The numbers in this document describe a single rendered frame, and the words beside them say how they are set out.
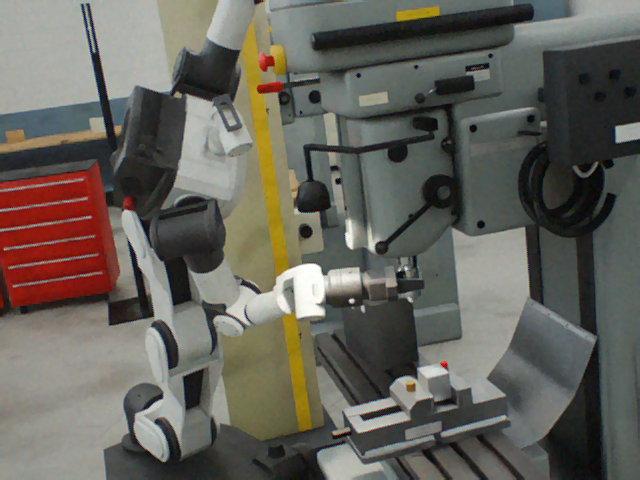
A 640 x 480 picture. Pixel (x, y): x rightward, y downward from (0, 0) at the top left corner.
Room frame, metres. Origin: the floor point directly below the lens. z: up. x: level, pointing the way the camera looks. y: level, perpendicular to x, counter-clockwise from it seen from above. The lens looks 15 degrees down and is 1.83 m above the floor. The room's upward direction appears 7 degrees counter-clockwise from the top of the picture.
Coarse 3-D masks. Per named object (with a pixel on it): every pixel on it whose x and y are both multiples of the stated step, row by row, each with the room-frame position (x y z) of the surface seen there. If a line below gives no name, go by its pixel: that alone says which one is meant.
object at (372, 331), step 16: (368, 304) 2.05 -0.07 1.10; (384, 304) 2.05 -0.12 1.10; (400, 304) 2.06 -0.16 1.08; (352, 320) 2.17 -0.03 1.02; (368, 320) 2.06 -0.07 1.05; (384, 320) 2.05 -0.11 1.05; (400, 320) 2.06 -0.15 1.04; (352, 336) 2.18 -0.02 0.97; (368, 336) 2.08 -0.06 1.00; (384, 336) 2.04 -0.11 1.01; (400, 336) 2.06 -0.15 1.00; (416, 336) 2.08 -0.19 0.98; (368, 352) 2.09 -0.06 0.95; (384, 352) 2.04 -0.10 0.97; (400, 352) 2.06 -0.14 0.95; (416, 352) 2.07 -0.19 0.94; (384, 368) 2.04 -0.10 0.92
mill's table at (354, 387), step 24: (336, 336) 2.35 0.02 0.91; (336, 360) 2.15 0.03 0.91; (360, 360) 2.13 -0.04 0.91; (336, 384) 2.15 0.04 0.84; (360, 384) 1.98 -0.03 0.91; (384, 384) 1.96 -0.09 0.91; (408, 456) 1.59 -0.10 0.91; (432, 456) 1.59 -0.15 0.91; (456, 456) 1.57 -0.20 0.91; (480, 456) 1.56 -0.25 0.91; (504, 456) 1.54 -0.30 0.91
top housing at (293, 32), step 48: (288, 0) 1.65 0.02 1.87; (336, 0) 1.64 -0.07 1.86; (384, 0) 1.66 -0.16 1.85; (432, 0) 1.68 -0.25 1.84; (480, 0) 1.70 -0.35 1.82; (288, 48) 1.68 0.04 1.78; (336, 48) 1.63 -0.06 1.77; (384, 48) 1.66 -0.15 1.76; (432, 48) 1.68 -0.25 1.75; (480, 48) 1.72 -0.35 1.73
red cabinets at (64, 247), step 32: (96, 160) 6.36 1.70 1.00; (0, 192) 5.87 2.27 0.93; (32, 192) 5.89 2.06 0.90; (64, 192) 5.91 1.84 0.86; (96, 192) 6.10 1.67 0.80; (0, 224) 5.87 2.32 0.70; (32, 224) 5.88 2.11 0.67; (64, 224) 5.91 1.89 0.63; (96, 224) 5.93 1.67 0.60; (0, 256) 5.87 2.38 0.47; (32, 256) 5.88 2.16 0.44; (64, 256) 5.91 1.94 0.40; (96, 256) 5.92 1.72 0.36; (0, 288) 5.91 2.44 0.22; (32, 288) 5.88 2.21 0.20; (64, 288) 5.90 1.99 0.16; (96, 288) 5.92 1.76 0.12
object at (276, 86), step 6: (318, 78) 1.86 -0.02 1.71; (264, 84) 1.83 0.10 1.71; (270, 84) 1.83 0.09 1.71; (276, 84) 1.83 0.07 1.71; (282, 84) 1.84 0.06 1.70; (288, 84) 1.84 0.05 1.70; (294, 84) 1.84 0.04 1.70; (300, 84) 1.84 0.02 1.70; (306, 84) 1.85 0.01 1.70; (312, 84) 1.85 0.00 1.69; (258, 90) 1.82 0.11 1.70; (264, 90) 1.82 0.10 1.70; (270, 90) 1.83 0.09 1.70; (276, 90) 1.83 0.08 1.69
